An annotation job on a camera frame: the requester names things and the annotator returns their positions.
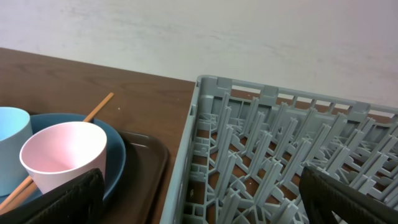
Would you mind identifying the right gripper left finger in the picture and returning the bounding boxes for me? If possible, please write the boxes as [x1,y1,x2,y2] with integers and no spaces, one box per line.
[1,168,104,224]

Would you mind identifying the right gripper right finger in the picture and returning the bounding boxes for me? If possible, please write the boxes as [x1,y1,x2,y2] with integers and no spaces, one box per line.
[299,167,397,224]

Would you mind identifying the grey dishwasher rack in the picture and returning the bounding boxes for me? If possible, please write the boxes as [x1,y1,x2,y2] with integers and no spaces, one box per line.
[160,75,397,223]

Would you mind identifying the lower wooden chopstick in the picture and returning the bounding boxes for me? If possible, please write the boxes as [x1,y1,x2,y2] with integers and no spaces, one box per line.
[1,182,37,215]

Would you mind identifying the wooden chopstick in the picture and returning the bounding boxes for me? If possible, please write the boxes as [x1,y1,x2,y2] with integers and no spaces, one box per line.
[1,92,114,209]
[1,182,37,215]

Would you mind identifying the white pink cup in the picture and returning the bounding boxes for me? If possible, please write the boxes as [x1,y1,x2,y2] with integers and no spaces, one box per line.
[19,121,108,194]

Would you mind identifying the brown serving tray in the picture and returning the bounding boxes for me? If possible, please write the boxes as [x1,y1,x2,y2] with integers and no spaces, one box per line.
[99,131,169,224]

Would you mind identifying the upper wooden chopstick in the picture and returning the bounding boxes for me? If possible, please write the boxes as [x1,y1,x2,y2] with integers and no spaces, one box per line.
[1,92,114,209]

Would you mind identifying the light blue cup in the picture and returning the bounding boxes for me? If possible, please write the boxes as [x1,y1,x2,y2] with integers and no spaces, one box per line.
[0,107,32,196]

